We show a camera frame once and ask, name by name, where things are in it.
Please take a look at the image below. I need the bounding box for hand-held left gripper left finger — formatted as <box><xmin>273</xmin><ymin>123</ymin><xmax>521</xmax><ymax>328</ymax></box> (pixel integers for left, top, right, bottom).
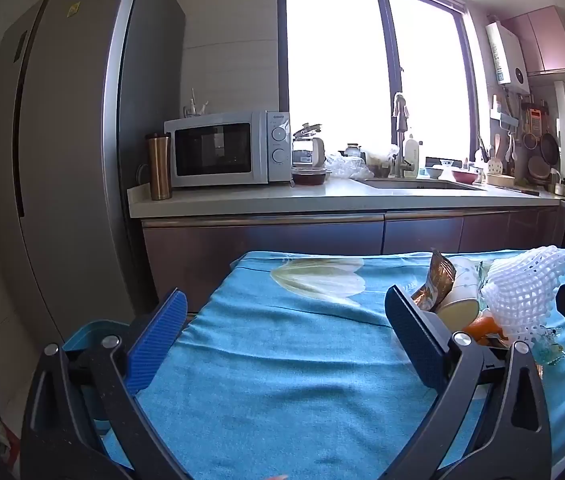
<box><xmin>20</xmin><ymin>287</ymin><xmax>189</xmax><ymax>480</ymax></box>

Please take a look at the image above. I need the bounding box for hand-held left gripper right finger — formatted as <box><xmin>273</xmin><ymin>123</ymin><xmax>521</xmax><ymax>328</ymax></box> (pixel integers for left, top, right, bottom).
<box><xmin>385</xmin><ymin>285</ymin><xmax>553</xmax><ymax>480</ymax></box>

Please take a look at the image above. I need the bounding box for green clear plastic wrapper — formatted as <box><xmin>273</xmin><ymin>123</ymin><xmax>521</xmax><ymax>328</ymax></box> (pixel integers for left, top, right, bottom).
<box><xmin>530</xmin><ymin>325</ymin><xmax>565</xmax><ymax>366</ymax></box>

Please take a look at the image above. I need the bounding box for brown snack wrapper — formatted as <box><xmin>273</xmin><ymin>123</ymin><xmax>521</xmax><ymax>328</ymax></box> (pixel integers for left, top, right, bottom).
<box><xmin>410</xmin><ymin>249</ymin><xmax>457</xmax><ymax>311</ymax></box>

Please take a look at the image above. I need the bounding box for blue dotted paper cup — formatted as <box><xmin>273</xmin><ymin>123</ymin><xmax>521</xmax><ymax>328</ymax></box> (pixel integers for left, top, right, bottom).
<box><xmin>435</xmin><ymin>255</ymin><xmax>486</xmax><ymax>332</ymax></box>

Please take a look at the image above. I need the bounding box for white foam fruit net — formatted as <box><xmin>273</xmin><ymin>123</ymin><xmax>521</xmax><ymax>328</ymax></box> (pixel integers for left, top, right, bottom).
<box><xmin>480</xmin><ymin>245</ymin><xmax>565</xmax><ymax>343</ymax></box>

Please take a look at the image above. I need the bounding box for orange peel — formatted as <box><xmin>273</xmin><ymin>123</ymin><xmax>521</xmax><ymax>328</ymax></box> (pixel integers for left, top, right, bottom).
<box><xmin>463</xmin><ymin>312</ymin><xmax>506</xmax><ymax>346</ymax></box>

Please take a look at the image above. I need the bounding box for blue plastic waste bin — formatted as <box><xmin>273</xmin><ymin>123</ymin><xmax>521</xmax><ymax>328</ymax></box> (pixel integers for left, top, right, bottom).
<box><xmin>61</xmin><ymin>321</ymin><xmax>136</xmax><ymax>466</ymax></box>

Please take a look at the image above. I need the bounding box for stack of plates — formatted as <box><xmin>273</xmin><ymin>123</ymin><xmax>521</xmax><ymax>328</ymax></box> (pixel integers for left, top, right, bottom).
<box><xmin>527</xmin><ymin>156</ymin><xmax>553</xmax><ymax>183</ymax></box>

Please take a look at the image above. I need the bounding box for hanging dark frying pan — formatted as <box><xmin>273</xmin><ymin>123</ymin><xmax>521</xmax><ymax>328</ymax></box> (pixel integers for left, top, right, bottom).
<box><xmin>540</xmin><ymin>120</ymin><xmax>561</xmax><ymax>166</ymax></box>

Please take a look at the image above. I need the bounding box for blue floral tablecloth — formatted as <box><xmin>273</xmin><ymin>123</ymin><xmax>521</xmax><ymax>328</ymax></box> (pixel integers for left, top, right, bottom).
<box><xmin>100</xmin><ymin>249</ymin><xmax>565</xmax><ymax>480</ymax></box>

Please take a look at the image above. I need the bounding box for brown kitchen counter cabinet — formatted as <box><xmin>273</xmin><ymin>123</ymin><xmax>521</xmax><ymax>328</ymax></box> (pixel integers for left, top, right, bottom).
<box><xmin>127</xmin><ymin>177</ymin><xmax>563</xmax><ymax>311</ymax></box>

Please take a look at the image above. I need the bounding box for white slotted spatula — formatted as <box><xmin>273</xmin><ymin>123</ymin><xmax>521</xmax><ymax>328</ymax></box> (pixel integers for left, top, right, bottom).
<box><xmin>487</xmin><ymin>134</ymin><xmax>503</xmax><ymax>173</ymax></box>

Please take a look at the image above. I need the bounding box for steel kitchen sink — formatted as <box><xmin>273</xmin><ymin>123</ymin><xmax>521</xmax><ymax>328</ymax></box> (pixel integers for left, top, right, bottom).
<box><xmin>363</xmin><ymin>177</ymin><xmax>486</xmax><ymax>192</ymax></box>

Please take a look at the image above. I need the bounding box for copper thermos tumbler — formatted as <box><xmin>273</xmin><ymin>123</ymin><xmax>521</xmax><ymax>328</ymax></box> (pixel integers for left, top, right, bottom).
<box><xmin>145</xmin><ymin>132</ymin><xmax>173</xmax><ymax>201</ymax></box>

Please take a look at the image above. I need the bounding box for clear container with dark food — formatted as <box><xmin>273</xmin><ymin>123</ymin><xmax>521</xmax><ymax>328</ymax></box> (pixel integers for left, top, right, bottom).
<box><xmin>365</xmin><ymin>145</ymin><xmax>398</xmax><ymax>178</ymax></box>

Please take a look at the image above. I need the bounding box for white soap bottle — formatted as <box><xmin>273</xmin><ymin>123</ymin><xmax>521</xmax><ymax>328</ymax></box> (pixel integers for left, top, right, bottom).
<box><xmin>403</xmin><ymin>134</ymin><xmax>421</xmax><ymax>179</ymax></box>

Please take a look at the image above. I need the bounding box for clear plastic bag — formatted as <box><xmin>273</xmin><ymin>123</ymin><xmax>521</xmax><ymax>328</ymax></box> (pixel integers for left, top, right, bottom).
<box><xmin>325</xmin><ymin>152</ymin><xmax>368</xmax><ymax>179</ymax></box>

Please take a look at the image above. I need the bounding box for dark red food container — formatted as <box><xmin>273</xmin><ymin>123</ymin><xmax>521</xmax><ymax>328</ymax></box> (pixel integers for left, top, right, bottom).
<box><xmin>291</xmin><ymin>167</ymin><xmax>328</xmax><ymax>186</ymax></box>

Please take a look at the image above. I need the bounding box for white microwave oven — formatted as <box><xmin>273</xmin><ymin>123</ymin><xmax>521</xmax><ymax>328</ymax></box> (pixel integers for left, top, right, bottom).
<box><xmin>164</xmin><ymin>111</ymin><xmax>291</xmax><ymax>188</ymax></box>

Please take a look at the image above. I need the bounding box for grey refrigerator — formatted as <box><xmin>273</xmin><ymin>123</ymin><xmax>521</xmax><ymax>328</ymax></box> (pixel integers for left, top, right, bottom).
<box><xmin>0</xmin><ymin>0</ymin><xmax>186</xmax><ymax>356</ymax></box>

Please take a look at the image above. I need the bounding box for metal kitchen faucet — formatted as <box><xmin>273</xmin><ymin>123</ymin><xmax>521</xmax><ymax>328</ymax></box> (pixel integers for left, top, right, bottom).
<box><xmin>393</xmin><ymin>92</ymin><xmax>411</xmax><ymax>178</ymax></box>

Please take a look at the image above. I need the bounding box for glass coffee pot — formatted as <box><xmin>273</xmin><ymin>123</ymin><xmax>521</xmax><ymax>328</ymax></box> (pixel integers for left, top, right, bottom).
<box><xmin>291</xmin><ymin>122</ymin><xmax>327</xmax><ymax>171</ymax></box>

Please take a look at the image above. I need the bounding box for white water heater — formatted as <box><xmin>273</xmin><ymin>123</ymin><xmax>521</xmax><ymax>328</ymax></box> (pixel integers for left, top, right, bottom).
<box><xmin>485</xmin><ymin>21</ymin><xmax>531</xmax><ymax>95</ymax></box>

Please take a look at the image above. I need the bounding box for small white ornament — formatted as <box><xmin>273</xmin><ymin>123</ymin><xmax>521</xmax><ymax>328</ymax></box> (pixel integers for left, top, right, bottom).
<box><xmin>184</xmin><ymin>88</ymin><xmax>209</xmax><ymax>118</ymax></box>

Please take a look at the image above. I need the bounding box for kitchen window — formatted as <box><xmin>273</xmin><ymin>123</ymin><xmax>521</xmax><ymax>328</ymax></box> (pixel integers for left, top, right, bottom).
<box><xmin>277</xmin><ymin>0</ymin><xmax>481</xmax><ymax>166</ymax></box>

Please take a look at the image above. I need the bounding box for grey wall rack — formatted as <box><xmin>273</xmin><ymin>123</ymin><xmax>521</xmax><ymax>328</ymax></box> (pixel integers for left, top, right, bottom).
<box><xmin>490</xmin><ymin>95</ymin><xmax>518</xmax><ymax>128</ymax></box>

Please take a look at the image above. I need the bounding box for pink wall cabinet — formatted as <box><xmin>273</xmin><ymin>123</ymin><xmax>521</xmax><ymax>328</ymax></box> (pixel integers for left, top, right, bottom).
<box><xmin>500</xmin><ymin>6</ymin><xmax>565</xmax><ymax>77</ymax></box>

